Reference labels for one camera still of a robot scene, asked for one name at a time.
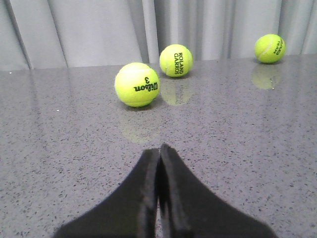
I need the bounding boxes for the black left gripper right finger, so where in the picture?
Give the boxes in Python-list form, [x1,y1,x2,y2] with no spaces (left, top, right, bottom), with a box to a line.
[158,144,277,238]

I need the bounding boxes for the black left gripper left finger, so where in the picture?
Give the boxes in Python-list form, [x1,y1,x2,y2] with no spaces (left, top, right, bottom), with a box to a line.
[54,149,159,238]

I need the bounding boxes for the Wilson 3 tennis ball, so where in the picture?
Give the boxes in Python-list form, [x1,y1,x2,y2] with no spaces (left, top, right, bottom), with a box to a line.
[114,62,160,108]

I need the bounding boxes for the Roland Garros tennis ball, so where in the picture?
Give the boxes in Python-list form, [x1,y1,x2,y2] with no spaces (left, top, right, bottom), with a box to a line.
[159,44,193,77]

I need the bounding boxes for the Head Team tennis ball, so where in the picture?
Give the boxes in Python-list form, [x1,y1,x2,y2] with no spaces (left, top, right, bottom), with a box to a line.
[254,34,286,63]

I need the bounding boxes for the grey pleated curtain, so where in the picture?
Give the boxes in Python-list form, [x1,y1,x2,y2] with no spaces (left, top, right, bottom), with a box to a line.
[0,0,317,71]

